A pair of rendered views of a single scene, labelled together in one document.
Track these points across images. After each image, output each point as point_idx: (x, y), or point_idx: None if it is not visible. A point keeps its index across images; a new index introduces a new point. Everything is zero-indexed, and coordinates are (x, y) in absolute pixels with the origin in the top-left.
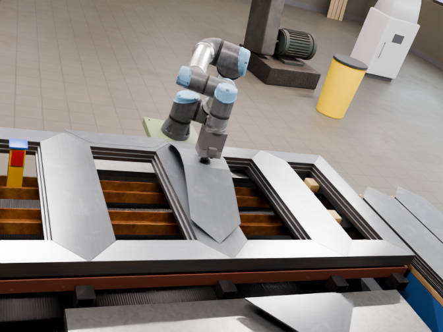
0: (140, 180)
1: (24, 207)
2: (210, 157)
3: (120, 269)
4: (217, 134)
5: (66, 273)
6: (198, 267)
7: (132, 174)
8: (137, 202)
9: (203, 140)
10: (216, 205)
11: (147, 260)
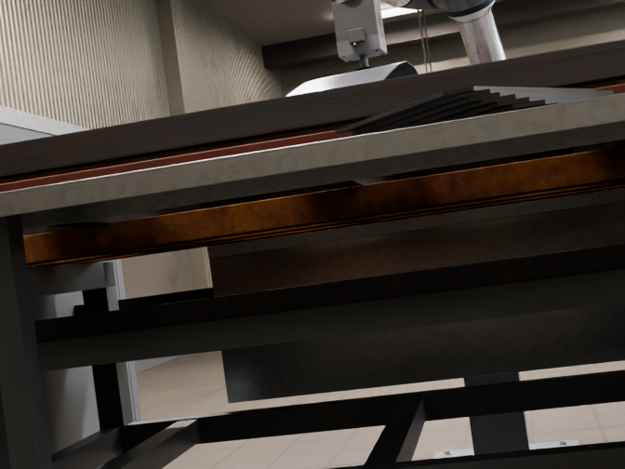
0: (363, 244)
1: None
2: (361, 50)
3: (106, 147)
4: (354, 1)
5: (19, 168)
6: (255, 124)
7: (342, 234)
8: (310, 229)
9: (334, 23)
10: (345, 81)
11: (147, 121)
